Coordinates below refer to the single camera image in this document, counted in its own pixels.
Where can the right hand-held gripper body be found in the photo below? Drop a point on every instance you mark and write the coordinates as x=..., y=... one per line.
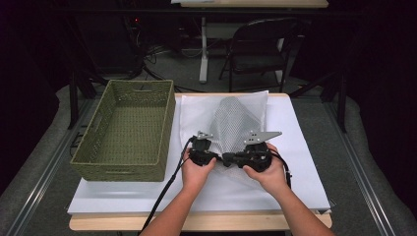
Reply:
x=259, y=157

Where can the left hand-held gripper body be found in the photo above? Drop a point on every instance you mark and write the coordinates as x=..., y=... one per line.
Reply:
x=201, y=150

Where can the dark green garment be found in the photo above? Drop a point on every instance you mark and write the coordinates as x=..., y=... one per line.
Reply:
x=232, y=124

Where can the white mesh laundry bag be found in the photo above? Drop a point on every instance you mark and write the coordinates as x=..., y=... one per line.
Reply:
x=196, y=114

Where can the green woven basket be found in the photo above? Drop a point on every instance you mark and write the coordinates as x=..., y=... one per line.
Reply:
x=131, y=131

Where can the person's right hand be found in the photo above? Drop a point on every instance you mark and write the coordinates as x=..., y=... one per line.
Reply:
x=273, y=178

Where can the person's left hand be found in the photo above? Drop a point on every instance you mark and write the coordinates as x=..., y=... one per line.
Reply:
x=195, y=177

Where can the white board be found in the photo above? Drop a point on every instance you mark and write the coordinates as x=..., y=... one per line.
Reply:
x=301, y=147

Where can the light wooden table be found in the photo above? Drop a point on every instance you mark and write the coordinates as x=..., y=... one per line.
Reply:
x=229, y=223

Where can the black metal stand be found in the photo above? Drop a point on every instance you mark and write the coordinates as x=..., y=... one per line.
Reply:
x=73, y=98
x=342, y=105

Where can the black folding chair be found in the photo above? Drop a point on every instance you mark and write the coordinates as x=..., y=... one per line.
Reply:
x=255, y=49

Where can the white-legged wooden desk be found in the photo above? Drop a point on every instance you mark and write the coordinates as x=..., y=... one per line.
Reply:
x=255, y=4

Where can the aluminium rail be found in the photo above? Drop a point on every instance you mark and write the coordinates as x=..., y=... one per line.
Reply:
x=54, y=164
x=360, y=167

